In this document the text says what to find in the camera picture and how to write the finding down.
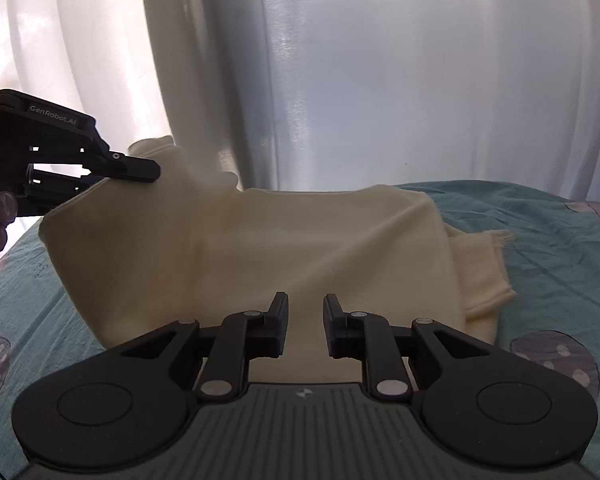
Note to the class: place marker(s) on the blue printed bed sheet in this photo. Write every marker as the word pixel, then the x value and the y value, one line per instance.
pixel 545 270

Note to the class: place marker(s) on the white curtain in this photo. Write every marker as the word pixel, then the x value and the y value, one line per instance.
pixel 380 70

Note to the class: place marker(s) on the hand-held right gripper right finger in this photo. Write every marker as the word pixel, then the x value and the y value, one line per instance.
pixel 328 335

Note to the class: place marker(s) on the cream knit sweater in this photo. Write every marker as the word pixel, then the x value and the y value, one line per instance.
pixel 280 240

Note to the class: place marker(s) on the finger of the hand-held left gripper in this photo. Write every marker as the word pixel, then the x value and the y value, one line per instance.
pixel 50 197
pixel 132 170

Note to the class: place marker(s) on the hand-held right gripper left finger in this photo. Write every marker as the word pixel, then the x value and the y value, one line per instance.
pixel 283 330

